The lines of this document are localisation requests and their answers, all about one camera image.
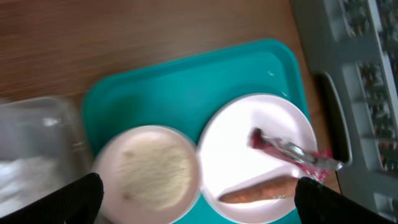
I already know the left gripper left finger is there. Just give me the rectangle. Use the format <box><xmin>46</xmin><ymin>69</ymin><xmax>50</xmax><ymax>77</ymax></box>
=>
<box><xmin>1</xmin><ymin>172</ymin><xmax>104</xmax><ymax>224</ymax></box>

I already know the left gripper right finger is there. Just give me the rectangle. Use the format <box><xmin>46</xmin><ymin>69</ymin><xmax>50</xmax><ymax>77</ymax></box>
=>
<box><xmin>294</xmin><ymin>177</ymin><xmax>393</xmax><ymax>224</ymax></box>

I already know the red foil wrapper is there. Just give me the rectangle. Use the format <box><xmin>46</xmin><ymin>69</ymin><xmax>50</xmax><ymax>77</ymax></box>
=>
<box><xmin>249</xmin><ymin>128</ymin><xmax>343</xmax><ymax>182</ymax></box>

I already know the white bowl with residue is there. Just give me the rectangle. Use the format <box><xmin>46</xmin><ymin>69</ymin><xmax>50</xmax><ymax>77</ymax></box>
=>
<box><xmin>93</xmin><ymin>126</ymin><xmax>201</xmax><ymax>223</ymax></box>

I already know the white napkin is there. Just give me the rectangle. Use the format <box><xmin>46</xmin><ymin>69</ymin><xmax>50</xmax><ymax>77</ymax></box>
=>
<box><xmin>1</xmin><ymin>157</ymin><xmax>65</xmax><ymax>217</ymax></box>

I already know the grey dishwasher rack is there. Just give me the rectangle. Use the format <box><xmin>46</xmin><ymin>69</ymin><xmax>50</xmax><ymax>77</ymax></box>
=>
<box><xmin>292</xmin><ymin>0</ymin><xmax>397</xmax><ymax>222</ymax></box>

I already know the orange carrot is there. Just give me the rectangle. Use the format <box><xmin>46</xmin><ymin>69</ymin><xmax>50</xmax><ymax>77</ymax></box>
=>
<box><xmin>218</xmin><ymin>176</ymin><xmax>299</xmax><ymax>204</ymax></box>

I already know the clear plastic bin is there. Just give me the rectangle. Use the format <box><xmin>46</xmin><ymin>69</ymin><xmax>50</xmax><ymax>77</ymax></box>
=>
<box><xmin>0</xmin><ymin>96</ymin><xmax>91</xmax><ymax>218</ymax></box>

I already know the white round plate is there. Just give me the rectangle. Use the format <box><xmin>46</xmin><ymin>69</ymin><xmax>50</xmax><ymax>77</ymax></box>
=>
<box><xmin>195</xmin><ymin>94</ymin><xmax>318</xmax><ymax>223</ymax></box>

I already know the teal serving tray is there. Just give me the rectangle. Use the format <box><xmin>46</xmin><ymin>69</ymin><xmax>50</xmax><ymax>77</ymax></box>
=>
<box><xmin>81</xmin><ymin>39</ymin><xmax>310</xmax><ymax>224</ymax></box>

